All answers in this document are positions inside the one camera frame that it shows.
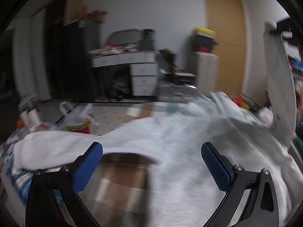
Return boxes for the light grey hooded sweatshirt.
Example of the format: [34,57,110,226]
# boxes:
[13,22,302,226]

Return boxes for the wooden door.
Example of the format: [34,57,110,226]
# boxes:
[205,0,246,96]

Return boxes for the plaid bed sheet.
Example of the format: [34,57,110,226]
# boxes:
[0,100,303,227]

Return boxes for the white tall cabinet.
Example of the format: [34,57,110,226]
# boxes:
[195,52,218,94]

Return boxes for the white drawer desk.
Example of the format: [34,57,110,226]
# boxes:
[91,51,159,97]

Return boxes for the black wardrobe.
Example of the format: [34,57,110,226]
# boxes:
[44,6,100,103]

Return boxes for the cardboard box on wardrobe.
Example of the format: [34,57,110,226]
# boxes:
[87,10,108,23]

